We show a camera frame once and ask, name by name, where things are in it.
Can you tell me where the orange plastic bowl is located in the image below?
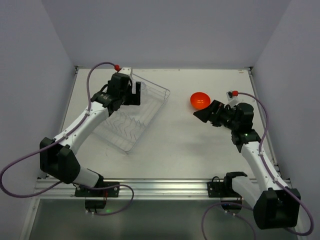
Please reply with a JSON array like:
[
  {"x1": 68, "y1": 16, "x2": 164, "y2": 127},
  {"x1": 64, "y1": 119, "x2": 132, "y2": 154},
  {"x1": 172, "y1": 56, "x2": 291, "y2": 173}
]
[{"x1": 190, "y1": 92, "x2": 211, "y2": 110}]

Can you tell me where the clear glass cup back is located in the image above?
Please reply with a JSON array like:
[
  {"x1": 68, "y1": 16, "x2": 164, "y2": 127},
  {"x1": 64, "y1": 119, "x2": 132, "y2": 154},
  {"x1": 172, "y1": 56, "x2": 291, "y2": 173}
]
[{"x1": 140, "y1": 81, "x2": 148, "y2": 94}]

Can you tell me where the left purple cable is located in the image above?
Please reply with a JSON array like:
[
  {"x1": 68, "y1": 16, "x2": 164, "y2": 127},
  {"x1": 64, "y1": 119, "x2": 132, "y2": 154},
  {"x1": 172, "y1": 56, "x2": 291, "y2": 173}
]
[{"x1": 0, "y1": 61, "x2": 121, "y2": 198}]

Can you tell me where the aluminium mounting rail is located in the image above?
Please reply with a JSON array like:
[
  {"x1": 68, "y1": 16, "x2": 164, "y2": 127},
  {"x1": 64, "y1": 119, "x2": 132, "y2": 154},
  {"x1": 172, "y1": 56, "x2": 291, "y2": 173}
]
[{"x1": 29, "y1": 177, "x2": 298, "y2": 201}]

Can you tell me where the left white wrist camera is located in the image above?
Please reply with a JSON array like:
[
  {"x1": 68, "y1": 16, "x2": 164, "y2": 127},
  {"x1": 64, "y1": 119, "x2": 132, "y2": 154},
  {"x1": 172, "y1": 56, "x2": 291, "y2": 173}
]
[{"x1": 119, "y1": 67, "x2": 133, "y2": 79}]

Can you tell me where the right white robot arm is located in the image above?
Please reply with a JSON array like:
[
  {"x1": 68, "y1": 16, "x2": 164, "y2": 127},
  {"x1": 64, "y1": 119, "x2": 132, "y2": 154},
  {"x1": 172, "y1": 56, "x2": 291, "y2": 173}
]
[{"x1": 193, "y1": 100, "x2": 301, "y2": 230}]

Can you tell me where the clear plastic dish rack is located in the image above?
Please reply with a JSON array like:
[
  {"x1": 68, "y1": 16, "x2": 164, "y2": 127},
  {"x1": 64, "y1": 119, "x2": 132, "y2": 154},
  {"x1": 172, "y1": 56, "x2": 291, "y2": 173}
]
[{"x1": 93, "y1": 74, "x2": 171, "y2": 153}]

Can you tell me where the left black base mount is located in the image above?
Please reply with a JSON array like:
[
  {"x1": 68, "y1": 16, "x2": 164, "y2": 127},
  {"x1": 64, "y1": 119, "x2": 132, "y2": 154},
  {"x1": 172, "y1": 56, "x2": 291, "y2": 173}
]
[{"x1": 74, "y1": 181, "x2": 120, "y2": 213}]

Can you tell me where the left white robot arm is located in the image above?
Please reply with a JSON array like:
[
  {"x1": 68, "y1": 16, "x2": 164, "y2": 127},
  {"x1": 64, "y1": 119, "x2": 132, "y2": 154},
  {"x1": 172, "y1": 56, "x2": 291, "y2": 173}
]
[{"x1": 39, "y1": 72, "x2": 141, "y2": 188}]

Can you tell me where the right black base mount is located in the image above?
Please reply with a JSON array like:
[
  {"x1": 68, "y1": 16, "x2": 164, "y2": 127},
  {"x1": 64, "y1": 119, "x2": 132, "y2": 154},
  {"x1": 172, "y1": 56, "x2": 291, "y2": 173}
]
[{"x1": 206, "y1": 176, "x2": 243, "y2": 204}]

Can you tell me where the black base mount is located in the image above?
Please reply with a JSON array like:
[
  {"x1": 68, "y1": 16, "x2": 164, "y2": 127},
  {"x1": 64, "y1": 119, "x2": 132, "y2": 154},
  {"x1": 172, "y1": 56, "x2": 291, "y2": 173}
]
[
  {"x1": 74, "y1": 181, "x2": 120, "y2": 213},
  {"x1": 206, "y1": 176, "x2": 243, "y2": 204}
]

